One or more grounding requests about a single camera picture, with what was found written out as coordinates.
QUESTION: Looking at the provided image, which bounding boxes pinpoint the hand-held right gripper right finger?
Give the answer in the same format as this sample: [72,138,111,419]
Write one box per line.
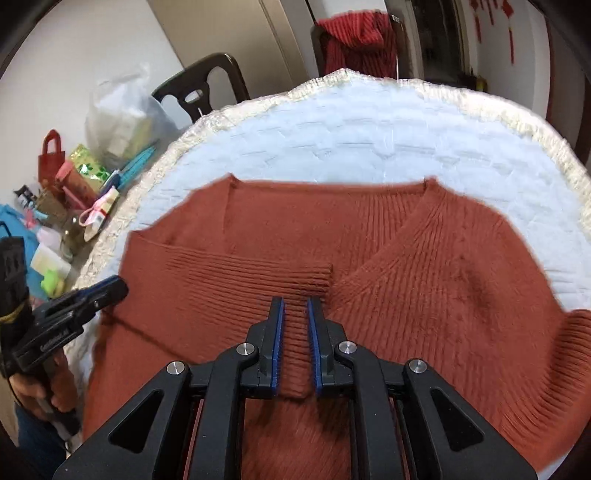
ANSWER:
[307,295,539,480]

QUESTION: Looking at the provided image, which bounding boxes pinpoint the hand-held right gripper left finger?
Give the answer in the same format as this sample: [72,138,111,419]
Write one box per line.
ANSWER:
[53,295,287,480]

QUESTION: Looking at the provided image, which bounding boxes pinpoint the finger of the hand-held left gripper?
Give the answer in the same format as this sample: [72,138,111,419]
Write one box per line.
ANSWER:
[74,276,129,310]

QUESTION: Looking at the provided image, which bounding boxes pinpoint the rust red knit sweater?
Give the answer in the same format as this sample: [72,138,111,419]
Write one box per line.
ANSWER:
[81,174,591,480]

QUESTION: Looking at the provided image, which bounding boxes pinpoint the person's left hand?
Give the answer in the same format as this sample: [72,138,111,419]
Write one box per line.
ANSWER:
[9,353,79,418]

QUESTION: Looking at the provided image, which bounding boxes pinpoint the small green toy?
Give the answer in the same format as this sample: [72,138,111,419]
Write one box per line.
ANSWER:
[41,270,65,296]

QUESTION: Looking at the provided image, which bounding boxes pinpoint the pink ribbon packet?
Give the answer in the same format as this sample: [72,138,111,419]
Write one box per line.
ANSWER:
[78,187,121,241]

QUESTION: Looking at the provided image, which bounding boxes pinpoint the person's blue pants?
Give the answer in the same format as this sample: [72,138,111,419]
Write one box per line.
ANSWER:
[14,401,75,467]

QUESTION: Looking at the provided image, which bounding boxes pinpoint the light blue cloth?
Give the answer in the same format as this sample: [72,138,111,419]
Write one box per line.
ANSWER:
[0,205,40,278]

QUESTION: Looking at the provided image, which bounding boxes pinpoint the pink red box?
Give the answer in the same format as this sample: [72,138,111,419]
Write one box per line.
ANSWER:
[54,161,100,208]

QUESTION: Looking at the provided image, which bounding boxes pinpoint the green printed packet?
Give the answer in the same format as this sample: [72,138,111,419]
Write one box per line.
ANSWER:
[69,144,112,190]

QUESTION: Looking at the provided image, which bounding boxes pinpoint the teal blue packets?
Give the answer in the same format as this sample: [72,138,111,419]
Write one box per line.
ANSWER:
[111,141,160,190]

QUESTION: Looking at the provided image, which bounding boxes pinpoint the small red tote bag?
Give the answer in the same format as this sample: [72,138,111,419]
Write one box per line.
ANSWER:
[38,130,65,185]

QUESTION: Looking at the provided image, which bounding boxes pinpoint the translucent white plastic bag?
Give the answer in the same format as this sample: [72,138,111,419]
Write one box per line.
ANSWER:
[85,65,181,171]

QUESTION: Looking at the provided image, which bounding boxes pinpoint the white quilted fringed table cover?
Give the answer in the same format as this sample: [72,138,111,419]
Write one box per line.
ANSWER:
[74,68,591,480]

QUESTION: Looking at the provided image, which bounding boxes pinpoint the red garment on chair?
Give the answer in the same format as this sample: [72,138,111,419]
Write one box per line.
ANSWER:
[316,11,400,77]

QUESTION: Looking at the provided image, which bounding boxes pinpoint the red hanging wall decoration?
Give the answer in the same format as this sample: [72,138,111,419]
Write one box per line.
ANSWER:
[471,0,515,63]

